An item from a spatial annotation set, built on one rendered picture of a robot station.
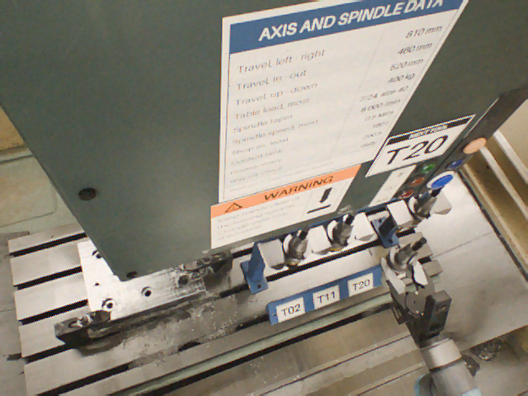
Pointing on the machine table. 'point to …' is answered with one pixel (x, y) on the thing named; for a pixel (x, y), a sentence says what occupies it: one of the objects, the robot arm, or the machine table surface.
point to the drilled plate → (172, 296)
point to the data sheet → (319, 85)
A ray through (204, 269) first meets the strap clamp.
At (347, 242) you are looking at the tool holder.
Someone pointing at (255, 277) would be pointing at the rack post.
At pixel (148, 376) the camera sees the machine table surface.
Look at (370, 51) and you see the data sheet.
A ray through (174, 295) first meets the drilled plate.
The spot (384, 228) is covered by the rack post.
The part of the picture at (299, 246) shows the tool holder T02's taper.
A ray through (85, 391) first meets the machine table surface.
